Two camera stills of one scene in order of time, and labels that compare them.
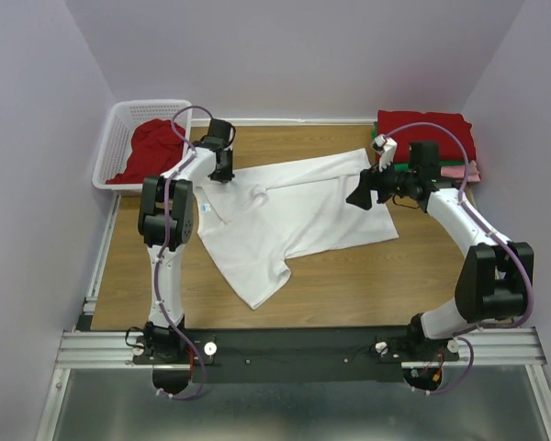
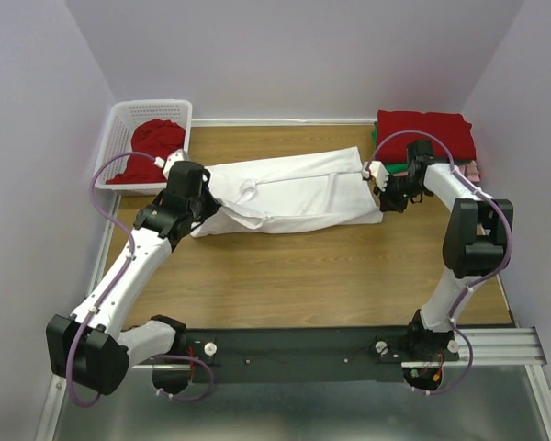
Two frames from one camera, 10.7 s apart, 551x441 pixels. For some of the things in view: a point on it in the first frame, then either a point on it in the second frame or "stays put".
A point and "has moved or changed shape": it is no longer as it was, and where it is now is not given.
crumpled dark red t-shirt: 155,149 stays put
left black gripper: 225,175 to 212,206
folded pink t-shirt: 457,172 stays put
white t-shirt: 255,220 has moved or changed shape
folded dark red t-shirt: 449,151 stays put
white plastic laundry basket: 118,140 stays put
